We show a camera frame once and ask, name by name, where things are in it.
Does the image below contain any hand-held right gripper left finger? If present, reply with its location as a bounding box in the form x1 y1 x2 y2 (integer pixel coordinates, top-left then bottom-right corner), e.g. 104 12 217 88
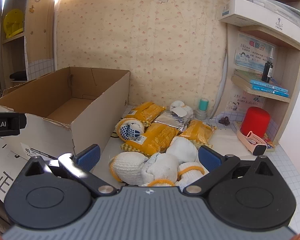
15 144 117 197

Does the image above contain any wooden bookshelf with posters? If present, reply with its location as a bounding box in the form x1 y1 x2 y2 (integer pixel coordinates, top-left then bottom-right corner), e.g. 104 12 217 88
219 0 300 150

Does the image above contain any pink cartoon poster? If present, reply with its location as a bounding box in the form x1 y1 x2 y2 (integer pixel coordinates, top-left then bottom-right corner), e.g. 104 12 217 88
226 93 265 114

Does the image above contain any black pouch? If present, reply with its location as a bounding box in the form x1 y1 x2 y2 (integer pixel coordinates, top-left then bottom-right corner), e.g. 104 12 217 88
9 71 27 82

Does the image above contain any curled white liner sheet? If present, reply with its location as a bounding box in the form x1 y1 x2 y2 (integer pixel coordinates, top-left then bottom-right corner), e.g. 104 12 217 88
209 46 228 120

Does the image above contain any white rolled sock bundle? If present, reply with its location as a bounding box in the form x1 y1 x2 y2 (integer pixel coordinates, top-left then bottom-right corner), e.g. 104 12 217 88
169 100 195 120

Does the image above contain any wooden shelf unit with stickers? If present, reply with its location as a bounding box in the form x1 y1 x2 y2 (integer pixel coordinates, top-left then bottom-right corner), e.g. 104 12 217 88
0 0 56 90

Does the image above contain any silver foil packet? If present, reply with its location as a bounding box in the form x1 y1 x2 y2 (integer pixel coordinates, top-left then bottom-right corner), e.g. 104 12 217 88
154 111 190 132

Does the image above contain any white sock with yellow cuff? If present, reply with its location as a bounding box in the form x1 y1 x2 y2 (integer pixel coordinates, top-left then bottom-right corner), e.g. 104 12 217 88
141 153 180 187
166 137 199 165
177 162 206 192
109 152 150 182

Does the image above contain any white grid desktop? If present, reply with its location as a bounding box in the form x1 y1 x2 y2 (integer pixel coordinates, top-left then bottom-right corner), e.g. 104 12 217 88
91 101 300 233

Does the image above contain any rolled sock with blue dots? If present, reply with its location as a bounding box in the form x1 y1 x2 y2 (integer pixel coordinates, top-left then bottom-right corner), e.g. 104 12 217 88
116 118 146 143

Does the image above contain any pink smartwatch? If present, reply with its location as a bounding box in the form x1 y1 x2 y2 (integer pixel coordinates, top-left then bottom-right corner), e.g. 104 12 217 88
237 130 268 156

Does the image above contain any blue cartoon poster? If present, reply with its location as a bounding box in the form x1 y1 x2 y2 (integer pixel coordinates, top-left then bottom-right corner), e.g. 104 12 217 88
234 32 276 74

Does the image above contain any brown cardboard box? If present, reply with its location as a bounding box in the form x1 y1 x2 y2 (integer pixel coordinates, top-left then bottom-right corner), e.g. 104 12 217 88
0 66 131 161

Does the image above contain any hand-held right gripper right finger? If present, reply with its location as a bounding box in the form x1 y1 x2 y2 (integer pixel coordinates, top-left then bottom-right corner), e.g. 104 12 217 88
182 145 285 196

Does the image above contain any white flat box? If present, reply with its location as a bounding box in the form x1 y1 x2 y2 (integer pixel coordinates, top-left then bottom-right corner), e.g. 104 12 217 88
219 0 300 47

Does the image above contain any teal capped stamp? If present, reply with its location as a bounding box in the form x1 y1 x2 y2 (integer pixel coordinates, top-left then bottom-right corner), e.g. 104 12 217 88
195 98 210 120

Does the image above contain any red cylinder speaker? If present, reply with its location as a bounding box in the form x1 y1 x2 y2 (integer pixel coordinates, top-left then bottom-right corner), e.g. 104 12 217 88
240 106 271 139

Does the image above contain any white board with black print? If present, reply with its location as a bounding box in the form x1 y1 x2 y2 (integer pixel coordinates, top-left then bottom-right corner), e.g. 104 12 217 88
0 137 30 202

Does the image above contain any clear plastic package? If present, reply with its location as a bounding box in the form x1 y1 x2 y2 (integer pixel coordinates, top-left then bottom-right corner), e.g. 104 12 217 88
241 0 300 29

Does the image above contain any dark dropper bottle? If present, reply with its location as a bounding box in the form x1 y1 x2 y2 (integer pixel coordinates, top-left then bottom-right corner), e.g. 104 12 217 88
261 47 275 83

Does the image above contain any colourful number puzzle book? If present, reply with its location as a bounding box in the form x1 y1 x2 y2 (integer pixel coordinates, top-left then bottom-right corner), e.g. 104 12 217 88
233 121 276 153

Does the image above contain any yellow plastic toy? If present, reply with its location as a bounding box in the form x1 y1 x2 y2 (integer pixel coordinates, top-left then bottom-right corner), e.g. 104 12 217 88
3 9 25 40

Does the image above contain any yellow snack packet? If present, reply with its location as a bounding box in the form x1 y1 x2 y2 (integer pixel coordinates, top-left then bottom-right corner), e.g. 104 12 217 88
178 119 217 148
127 101 167 128
120 122 180 155

